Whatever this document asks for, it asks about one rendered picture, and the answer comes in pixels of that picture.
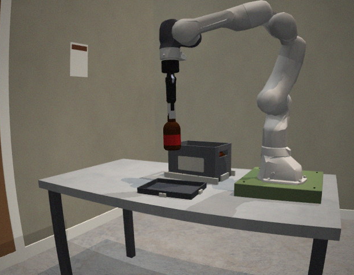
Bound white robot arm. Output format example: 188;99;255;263
159;0;307;185

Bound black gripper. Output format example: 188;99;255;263
162;60;179;119

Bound grey divided crate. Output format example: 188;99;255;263
168;140;231;182

